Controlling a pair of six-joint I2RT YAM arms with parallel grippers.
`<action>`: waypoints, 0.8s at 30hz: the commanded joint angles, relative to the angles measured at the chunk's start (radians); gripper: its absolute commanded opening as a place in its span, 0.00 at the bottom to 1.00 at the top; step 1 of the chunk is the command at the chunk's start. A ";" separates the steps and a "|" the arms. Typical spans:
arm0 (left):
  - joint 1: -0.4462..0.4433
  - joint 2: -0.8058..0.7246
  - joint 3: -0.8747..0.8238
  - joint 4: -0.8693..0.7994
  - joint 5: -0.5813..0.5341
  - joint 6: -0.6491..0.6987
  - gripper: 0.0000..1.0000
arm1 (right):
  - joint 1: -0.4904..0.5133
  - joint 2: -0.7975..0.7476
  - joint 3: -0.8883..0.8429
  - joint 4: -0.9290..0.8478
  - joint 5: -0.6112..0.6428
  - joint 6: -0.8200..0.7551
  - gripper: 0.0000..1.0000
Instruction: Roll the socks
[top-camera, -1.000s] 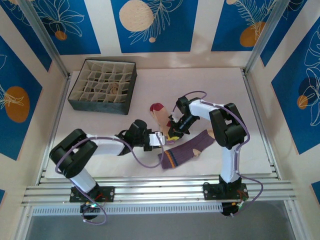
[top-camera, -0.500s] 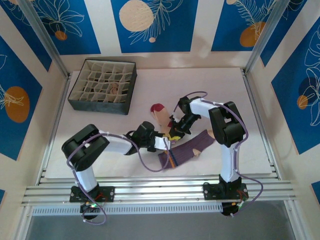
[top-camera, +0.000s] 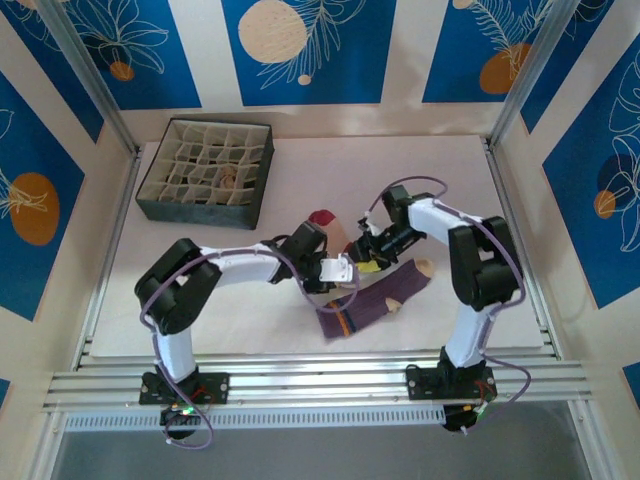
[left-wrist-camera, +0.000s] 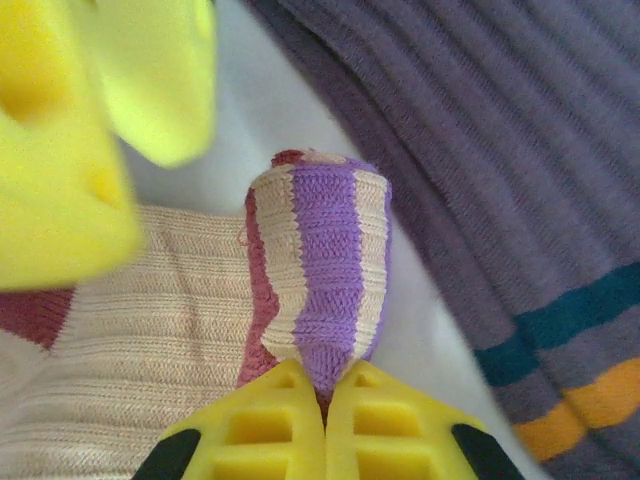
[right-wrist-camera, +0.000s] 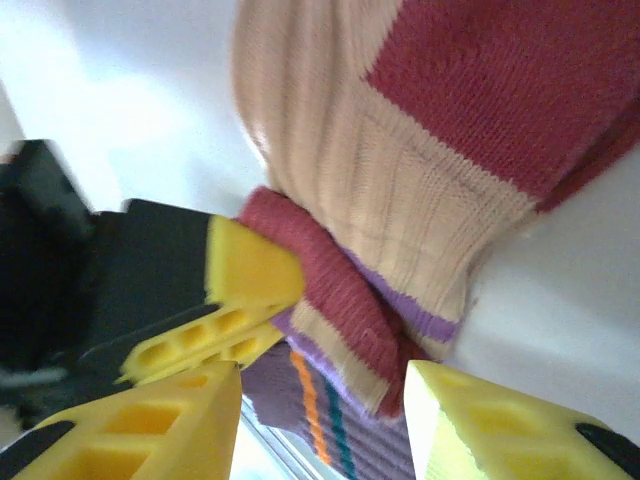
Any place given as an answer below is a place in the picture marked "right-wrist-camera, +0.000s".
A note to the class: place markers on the beige sock with red toe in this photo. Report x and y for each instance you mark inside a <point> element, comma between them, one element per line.
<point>400,200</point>

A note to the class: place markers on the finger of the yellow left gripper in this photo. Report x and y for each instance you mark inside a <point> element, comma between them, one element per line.
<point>250,265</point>

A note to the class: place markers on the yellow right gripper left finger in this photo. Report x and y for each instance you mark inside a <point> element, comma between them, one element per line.
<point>165,430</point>

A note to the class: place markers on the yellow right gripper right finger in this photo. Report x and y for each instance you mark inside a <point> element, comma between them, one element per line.
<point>500,430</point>

